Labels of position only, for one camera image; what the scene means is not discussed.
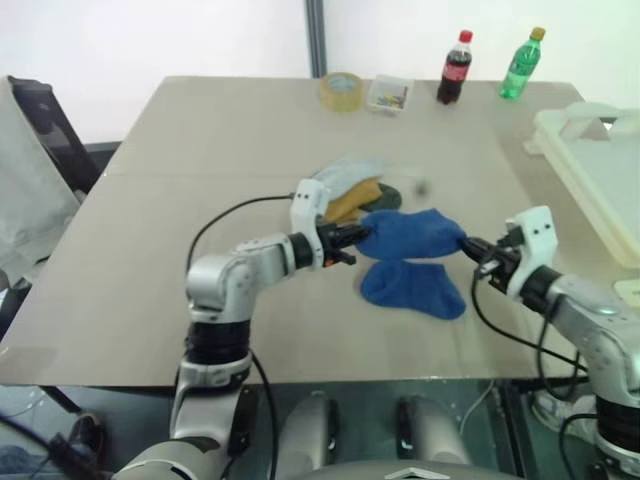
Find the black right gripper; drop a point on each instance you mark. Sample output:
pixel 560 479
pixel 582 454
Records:
pixel 505 267

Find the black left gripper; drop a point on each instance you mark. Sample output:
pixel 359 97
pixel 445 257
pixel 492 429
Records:
pixel 334 236

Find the blue sock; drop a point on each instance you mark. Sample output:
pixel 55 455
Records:
pixel 410 235
pixel 410 292

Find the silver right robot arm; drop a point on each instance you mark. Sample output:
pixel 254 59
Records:
pixel 590 320

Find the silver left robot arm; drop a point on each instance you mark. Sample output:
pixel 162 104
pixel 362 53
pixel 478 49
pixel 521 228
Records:
pixel 235 280

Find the mustard yellow sock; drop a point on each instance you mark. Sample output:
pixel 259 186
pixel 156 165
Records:
pixel 352 200

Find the dark grey green sock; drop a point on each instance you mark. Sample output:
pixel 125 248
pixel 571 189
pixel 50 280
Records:
pixel 387 197

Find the light grey sock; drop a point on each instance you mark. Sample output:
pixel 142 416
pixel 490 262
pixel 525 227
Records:
pixel 345 172

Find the white plastic basket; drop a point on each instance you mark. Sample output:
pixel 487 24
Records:
pixel 595 160

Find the clear packing tape roll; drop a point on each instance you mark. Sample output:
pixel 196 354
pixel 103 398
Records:
pixel 341 92

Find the clear box with coloured bits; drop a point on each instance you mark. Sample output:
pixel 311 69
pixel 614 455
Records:
pixel 390 95

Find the white shoe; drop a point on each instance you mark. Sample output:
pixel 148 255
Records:
pixel 560 407

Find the grey rounded robot leg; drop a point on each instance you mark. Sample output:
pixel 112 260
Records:
pixel 430 430
pixel 310 430

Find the cola bottle with red cap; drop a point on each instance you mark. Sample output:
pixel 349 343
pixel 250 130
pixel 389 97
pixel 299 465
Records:
pixel 454 70

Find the green bottle with yellow cap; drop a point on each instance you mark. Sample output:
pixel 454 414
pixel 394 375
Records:
pixel 520 67

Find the black chair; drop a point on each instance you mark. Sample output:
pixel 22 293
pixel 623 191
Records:
pixel 55 135

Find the dark shoe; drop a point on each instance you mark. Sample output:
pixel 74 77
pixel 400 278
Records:
pixel 86 435

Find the white cloth cover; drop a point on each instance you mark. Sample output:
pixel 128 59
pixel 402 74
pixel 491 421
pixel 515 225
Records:
pixel 25 200

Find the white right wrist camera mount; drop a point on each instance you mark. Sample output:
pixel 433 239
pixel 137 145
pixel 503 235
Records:
pixel 537 240

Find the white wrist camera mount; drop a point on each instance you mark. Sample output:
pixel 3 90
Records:
pixel 306 205
pixel 537 240

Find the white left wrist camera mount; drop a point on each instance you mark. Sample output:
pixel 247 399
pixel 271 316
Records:
pixel 306 205

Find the grey vertical post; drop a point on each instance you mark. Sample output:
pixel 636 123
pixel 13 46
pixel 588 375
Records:
pixel 316 37

